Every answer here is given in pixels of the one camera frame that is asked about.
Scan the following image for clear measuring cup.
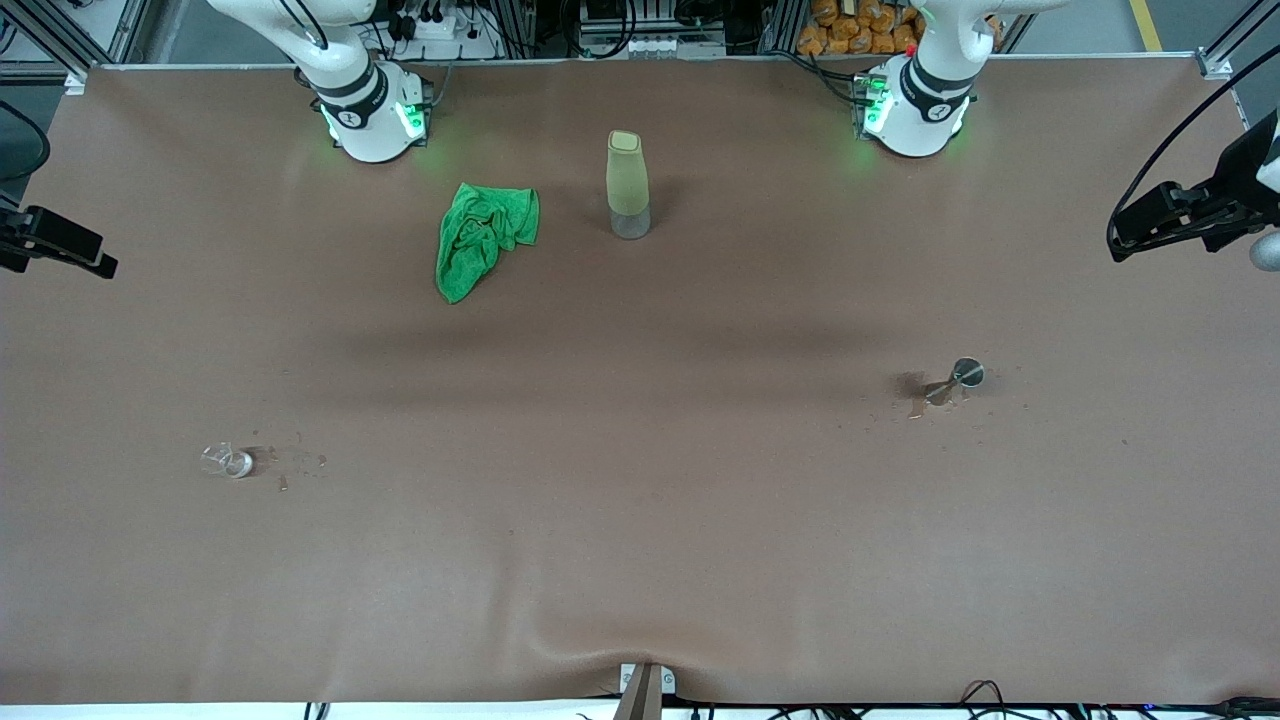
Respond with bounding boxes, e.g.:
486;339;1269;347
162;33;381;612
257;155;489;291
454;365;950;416
200;442;256;480

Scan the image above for orange snack packets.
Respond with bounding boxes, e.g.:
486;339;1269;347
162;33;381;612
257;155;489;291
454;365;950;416
797;0;926;56

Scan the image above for green cloth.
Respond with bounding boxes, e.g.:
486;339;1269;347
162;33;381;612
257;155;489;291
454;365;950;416
435;182;541;305

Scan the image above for white power strip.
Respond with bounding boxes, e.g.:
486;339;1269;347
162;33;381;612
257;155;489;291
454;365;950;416
385;8;481;46

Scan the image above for yellow-green tall bottle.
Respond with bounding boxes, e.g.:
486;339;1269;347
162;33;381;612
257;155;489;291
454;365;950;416
606;130;652;241

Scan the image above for brown table cover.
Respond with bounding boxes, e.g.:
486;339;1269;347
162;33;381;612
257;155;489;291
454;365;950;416
0;55;1280;706

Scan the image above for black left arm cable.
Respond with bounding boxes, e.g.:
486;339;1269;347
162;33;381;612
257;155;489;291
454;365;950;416
1105;75;1280;263

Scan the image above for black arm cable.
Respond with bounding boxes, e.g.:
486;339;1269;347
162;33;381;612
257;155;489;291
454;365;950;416
1105;75;1280;263
0;98;51;183

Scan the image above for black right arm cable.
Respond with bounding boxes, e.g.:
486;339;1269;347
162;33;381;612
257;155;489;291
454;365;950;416
0;98;51;183

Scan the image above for aluminium frame post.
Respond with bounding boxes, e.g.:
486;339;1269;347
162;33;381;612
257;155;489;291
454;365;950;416
1195;0;1280;81
0;0;151;79

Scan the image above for black floor cables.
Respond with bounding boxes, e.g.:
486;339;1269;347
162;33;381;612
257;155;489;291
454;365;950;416
955;680;1280;720

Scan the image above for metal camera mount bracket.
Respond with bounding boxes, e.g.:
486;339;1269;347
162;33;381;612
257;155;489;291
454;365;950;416
618;662;678;720

